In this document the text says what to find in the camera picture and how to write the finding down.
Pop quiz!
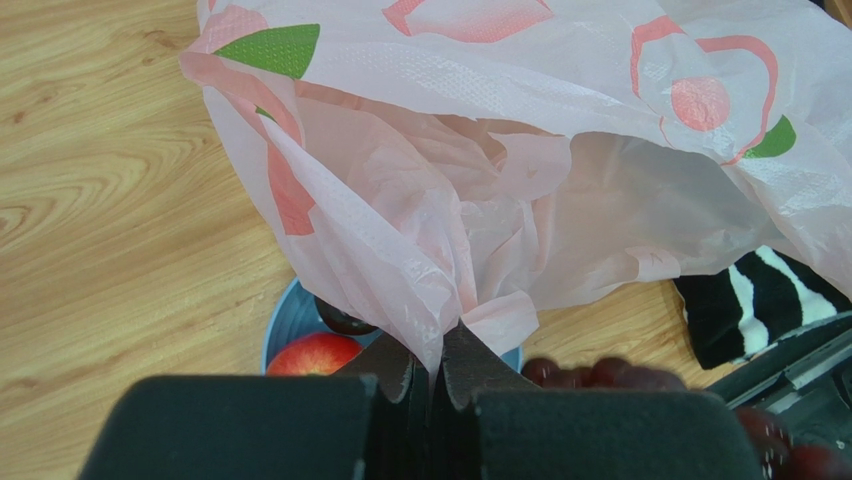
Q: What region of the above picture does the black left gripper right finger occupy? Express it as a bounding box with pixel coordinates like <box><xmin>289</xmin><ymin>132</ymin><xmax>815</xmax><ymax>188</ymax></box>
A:
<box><xmin>431</xmin><ymin>325</ymin><xmax>762</xmax><ymax>479</ymax></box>

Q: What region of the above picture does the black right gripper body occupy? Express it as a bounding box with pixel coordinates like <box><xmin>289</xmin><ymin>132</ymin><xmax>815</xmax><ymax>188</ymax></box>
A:
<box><xmin>722</xmin><ymin>315</ymin><xmax>851</xmax><ymax>453</ymax></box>

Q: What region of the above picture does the dark purple mangosteen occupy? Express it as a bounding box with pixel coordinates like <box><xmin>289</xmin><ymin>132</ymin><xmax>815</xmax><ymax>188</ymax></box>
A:
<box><xmin>314</xmin><ymin>297</ymin><xmax>377</xmax><ymax>336</ymax></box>

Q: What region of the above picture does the blue plate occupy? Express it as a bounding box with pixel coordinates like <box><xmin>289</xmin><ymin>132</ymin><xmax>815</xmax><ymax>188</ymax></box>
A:
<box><xmin>260</xmin><ymin>276</ymin><xmax>524</xmax><ymax>377</ymax></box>

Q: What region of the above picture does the pink peach-print plastic bag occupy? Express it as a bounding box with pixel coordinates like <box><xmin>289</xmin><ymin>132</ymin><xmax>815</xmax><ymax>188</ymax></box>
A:
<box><xmin>179</xmin><ymin>1</ymin><xmax>851</xmax><ymax>372</ymax></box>

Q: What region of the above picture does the red apple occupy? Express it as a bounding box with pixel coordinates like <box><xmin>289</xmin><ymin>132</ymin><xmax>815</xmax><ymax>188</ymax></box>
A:
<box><xmin>265</xmin><ymin>333</ymin><xmax>363</xmax><ymax>376</ymax></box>

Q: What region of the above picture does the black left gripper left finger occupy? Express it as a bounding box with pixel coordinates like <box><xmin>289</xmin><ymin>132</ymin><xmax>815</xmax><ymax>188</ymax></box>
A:
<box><xmin>80</xmin><ymin>334</ymin><xmax>428</xmax><ymax>479</ymax></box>

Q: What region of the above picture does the black white zebra towel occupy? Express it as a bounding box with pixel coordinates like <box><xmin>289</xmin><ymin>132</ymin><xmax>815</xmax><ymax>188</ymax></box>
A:
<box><xmin>673</xmin><ymin>246</ymin><xmax>851</xmax><ymax>370</ymax></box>

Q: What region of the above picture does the dark red grape bunch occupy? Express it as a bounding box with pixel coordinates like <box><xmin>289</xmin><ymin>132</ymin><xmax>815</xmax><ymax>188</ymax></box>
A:
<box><xmin>521</xmin><ymin>357</ymin><xmax>851</xmax><ymax>479</ymax></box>

